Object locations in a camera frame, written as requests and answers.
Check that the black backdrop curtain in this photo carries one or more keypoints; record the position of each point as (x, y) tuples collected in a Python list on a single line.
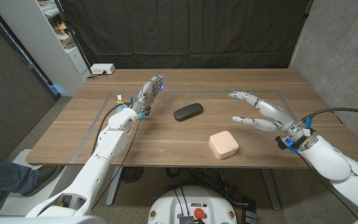
[(182, 31)]

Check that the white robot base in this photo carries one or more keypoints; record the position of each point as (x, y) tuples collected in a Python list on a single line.
[(166, 205)]

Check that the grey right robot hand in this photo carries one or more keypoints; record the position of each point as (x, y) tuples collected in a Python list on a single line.
[(278, 116)]

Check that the grey table leg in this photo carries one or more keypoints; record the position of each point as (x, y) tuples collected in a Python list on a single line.
[(113, 186), (272, 193)]

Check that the red emergency stop button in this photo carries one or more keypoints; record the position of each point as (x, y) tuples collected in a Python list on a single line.
[(199, 213)]

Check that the black glasses case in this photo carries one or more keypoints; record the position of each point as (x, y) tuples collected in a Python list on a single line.
[(188, 112)]

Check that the white power strip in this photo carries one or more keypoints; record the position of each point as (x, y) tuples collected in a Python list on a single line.
[(102, 68)]

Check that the yellow toy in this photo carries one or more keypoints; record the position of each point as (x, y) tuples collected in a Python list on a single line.
[(61, 28)]

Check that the small cardboard box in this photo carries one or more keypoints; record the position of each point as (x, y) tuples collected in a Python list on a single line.
[(67, 41)]

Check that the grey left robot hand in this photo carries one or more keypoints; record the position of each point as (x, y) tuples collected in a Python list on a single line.
[(146, 96)]

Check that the pink square jewelry box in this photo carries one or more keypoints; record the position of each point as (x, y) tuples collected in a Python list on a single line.
[(224, 143)]

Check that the dark grey shoe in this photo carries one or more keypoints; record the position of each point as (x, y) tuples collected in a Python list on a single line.
[(42, 179)]

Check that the white floor platform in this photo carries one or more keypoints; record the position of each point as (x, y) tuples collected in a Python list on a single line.
[(26, 205)]

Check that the black power adapter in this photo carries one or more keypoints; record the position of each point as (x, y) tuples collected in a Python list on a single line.
[(250, 214)]

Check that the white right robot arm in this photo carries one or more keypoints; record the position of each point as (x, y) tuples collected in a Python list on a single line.
[(331, 161)]

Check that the black stand pole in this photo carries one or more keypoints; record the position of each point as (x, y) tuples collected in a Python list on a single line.
[(75, 40)]

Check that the grey tape outline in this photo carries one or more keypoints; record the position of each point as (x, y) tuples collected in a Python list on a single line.
[(191, 92)]

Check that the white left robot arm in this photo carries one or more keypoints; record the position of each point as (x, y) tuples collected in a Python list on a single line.
[(104, 149)]

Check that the white shelf unit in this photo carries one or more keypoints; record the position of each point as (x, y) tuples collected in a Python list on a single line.
[(36, 40)]

